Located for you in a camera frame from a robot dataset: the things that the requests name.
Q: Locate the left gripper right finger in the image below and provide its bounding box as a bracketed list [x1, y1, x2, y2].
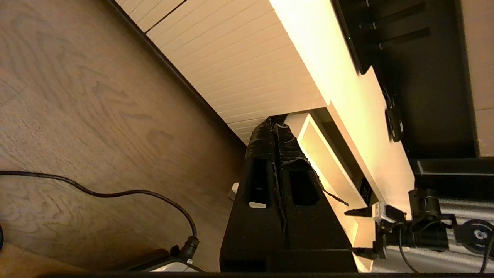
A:
[273, 124, 358, 272]

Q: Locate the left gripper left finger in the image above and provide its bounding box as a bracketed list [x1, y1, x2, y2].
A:
[220, 116, 287, 271]

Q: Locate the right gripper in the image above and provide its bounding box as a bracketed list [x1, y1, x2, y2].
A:
[344, 207, 404, 259]

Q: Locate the white drawer with dark handle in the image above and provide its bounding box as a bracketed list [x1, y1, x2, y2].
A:
[228, 112, 381, 273]

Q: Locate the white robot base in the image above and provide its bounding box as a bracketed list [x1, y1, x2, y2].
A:
[116, 247, 205, 273]

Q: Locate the white low cabinet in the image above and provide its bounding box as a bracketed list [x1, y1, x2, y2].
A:
[112, 0, 415, 273]

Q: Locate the grey curtain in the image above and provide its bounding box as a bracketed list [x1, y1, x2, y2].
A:
[370, 197, 494, 273]

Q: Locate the small black device with sticker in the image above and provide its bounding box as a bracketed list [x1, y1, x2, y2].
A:
[384, 104, 405, 142]

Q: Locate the large black television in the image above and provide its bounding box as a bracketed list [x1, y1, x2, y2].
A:
[340, 0, 476, 157]

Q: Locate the white ribbed cabinet front panel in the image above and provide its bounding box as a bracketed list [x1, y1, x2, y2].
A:
[146, 0, 329, 125]
[114, 0, 188, 33]

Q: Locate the black rectangular set-top box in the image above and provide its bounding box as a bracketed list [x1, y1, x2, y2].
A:
[332, 0, 373, 75]

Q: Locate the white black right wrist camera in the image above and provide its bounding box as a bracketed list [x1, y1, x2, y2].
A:
[372, 201, 406, 225]

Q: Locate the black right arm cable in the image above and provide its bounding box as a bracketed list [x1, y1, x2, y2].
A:
[398, 228, 420, 273]

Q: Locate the black rectangular frame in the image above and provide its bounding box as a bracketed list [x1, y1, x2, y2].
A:
[410, 158, 494, 200]

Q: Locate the black floor cable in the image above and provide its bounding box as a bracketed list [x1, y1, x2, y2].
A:
[0, 170, 200, 260]

